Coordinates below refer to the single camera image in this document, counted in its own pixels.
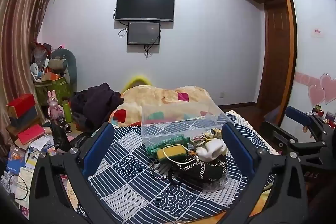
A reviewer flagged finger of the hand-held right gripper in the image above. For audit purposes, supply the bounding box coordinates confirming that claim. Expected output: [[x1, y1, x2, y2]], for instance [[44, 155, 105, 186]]
[[260, 121, 327, 165], [286, 106, 336, 142]]

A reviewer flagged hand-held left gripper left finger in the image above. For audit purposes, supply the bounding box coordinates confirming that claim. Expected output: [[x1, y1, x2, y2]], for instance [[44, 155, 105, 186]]
[[29, 122, 115, 224]]

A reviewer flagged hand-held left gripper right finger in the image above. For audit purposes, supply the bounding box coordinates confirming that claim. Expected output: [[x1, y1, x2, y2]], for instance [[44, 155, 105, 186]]
[[221, 122, 309, 224]]

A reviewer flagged floral fabric pouch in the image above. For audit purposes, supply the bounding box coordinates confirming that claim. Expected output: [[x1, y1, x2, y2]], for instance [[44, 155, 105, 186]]
[[191, 128, 223, 147]]

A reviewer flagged black plush with chain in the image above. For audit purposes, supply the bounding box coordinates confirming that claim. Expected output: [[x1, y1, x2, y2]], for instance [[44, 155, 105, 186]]
[[149, 154, 229, 191]]

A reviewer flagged green woven cloth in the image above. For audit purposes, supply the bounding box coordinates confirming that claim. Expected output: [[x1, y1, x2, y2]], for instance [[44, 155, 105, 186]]
[[146, 135, 191, 159]]

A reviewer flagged yellow sponge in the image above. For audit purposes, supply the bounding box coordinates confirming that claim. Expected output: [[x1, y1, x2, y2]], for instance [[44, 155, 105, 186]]
[[157, 144, 188, 163]]

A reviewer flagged clear plastic storage box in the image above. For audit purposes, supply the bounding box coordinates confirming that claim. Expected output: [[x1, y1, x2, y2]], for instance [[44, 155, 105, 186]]
[[141, 102, 238, 153]]

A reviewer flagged white lace cloth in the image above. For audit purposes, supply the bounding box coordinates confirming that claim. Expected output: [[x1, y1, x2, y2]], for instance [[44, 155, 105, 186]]
[[228, 110, 279, 157]]

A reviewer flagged black flashlight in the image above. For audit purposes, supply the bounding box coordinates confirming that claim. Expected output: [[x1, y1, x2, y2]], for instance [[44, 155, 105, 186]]
[[56, 115, 73, 134]]

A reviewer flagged dark purple clothing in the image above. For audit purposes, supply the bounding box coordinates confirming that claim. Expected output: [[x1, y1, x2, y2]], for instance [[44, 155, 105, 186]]
[[70, 82, 124, 133]]

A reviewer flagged green bottle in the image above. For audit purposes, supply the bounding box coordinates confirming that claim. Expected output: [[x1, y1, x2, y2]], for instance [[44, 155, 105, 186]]
[[62, 100, 74, 124]]

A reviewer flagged wardrobe sliding door with hearts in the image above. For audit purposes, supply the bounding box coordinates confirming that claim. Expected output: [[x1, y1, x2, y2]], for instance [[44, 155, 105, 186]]
[[278, 0, 336, 144]]

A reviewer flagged blue patterned bed sheet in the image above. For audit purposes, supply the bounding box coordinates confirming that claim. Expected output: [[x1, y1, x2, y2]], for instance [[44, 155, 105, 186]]
[[76, 109, 279, 224]]

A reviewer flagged wooden door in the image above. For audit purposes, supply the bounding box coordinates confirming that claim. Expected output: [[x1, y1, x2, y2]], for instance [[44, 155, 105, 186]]
[[256, 3, 292, 109]]

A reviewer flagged pink rabbit figure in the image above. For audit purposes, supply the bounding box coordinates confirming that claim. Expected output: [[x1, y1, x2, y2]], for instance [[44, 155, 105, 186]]
[[46, 90, 62, 120]]

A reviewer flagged red book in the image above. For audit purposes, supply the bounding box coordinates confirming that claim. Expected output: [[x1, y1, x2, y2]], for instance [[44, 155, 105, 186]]
[[17, 124, 47, 146]]

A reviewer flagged pile of papers and books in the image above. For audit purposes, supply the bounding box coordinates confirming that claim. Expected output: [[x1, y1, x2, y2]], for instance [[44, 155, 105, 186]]
[[0, 135, 69, 215]]

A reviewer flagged green storage box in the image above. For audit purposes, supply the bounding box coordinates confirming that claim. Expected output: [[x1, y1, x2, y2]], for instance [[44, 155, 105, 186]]
[[34, 76, 73, 109]]

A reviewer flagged grey box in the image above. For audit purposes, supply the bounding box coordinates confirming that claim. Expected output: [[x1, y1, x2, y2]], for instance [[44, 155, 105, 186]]
[[9, 106, 40, 128]]

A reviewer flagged printed yellow blanket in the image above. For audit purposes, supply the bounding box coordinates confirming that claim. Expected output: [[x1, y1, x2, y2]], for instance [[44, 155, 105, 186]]
[[108, 85, 224, 128]]

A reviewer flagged red box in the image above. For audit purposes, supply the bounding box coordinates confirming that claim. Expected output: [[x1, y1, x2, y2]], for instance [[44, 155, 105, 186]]
[[5, 94, 36, 119]]

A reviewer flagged grey green plush toy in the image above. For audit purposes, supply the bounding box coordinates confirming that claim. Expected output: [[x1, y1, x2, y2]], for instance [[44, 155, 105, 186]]
[[48, 48, 77, 91]]

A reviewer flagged small white fan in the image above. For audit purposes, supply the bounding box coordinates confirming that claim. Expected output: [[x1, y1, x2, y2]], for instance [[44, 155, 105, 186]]
[[30, 62, 40, 81]]

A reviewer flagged red plastic bag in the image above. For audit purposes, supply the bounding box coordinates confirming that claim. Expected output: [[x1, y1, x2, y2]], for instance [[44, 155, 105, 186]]
[[33, 42, 53, 65]]

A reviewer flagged small black monitor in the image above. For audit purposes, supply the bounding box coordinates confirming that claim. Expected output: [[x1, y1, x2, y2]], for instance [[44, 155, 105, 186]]
[[127, 21, 161, 46]]

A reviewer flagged striped curtain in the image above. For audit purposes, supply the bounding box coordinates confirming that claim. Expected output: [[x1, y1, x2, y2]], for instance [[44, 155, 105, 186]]
[[0, 0, 60, 159]]

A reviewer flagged large black television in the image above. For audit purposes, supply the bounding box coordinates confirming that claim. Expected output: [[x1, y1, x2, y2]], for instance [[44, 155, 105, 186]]
[[115, 0, 175, 22]]

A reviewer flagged yellow padded bed rail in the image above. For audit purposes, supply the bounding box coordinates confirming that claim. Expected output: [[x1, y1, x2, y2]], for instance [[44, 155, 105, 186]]
[[123, 74, 153, 92]]

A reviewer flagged black monitor cable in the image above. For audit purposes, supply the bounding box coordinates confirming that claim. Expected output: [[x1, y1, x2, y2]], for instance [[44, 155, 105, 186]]
[[143, 44, 154, 60]]

